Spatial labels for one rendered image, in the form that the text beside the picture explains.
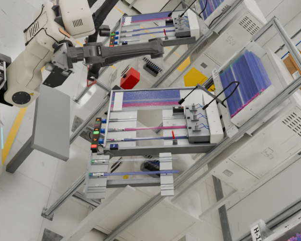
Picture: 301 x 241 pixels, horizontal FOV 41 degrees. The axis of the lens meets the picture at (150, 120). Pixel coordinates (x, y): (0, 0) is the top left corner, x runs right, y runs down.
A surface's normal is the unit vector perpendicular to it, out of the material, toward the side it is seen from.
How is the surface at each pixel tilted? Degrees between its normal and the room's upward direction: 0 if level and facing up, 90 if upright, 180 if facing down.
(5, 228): 0
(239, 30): 90
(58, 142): 0
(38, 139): 0
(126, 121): 43
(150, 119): 90
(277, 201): 90
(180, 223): 90
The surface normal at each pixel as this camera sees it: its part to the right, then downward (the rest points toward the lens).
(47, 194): 0.64, -0.62
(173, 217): 0.00, 0.59
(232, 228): -0.77, -0.51
